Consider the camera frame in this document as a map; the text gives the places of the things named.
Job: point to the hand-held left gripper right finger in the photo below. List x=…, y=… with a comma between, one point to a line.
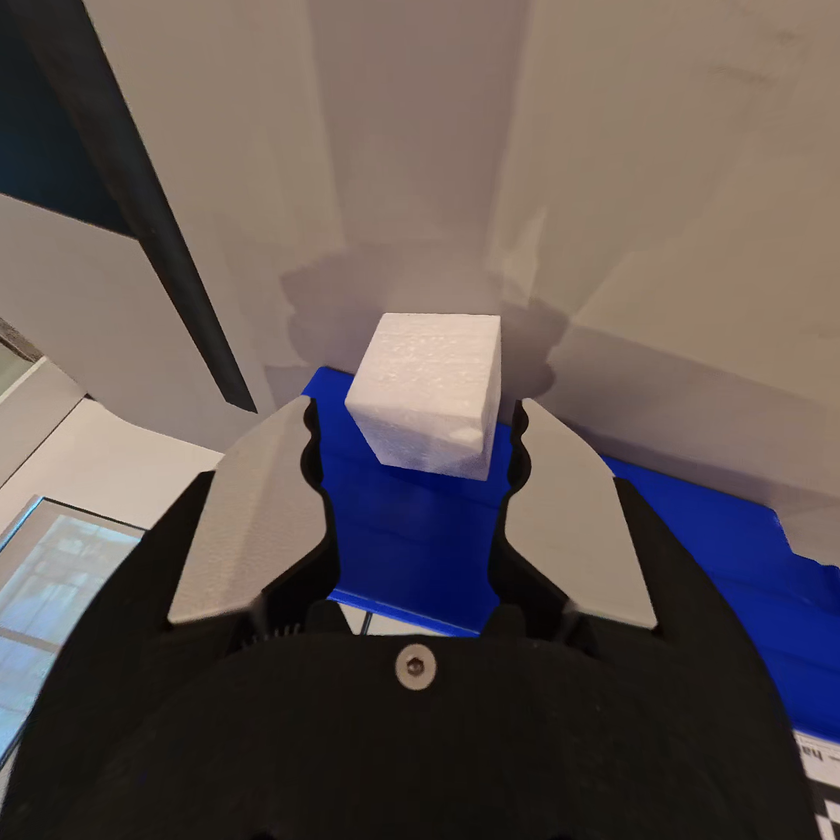
x=577, y=525

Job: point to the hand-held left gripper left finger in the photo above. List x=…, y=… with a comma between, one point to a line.
x=249, y=525

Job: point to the blue plastic bin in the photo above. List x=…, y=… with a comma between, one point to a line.
x=722, y=558

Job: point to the white foam cube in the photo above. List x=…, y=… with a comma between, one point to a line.
x=426, y=387

